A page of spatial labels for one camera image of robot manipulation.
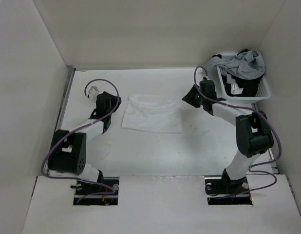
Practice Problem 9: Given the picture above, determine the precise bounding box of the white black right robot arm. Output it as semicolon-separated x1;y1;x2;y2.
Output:
182;80;274;194

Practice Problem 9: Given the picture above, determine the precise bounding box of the white tank top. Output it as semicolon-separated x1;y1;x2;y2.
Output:
121;94;182;134

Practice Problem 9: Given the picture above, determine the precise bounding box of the white plastic laundry basket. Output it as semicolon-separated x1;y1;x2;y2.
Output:
211;54;270;104

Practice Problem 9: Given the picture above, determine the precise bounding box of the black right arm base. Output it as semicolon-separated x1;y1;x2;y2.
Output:
205;170;252;205

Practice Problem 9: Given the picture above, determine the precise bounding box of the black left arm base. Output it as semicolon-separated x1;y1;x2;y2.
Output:
70;177;120;206

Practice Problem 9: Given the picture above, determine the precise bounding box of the black tank top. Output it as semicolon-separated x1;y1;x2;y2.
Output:
220;49;264;97

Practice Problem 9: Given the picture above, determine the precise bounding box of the grey tank top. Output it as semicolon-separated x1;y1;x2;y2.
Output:
203;50;265;80

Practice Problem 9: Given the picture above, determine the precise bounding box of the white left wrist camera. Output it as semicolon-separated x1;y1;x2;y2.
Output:
87;86;100;102

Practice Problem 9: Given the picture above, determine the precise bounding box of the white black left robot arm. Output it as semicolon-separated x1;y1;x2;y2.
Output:
47;91;121;195

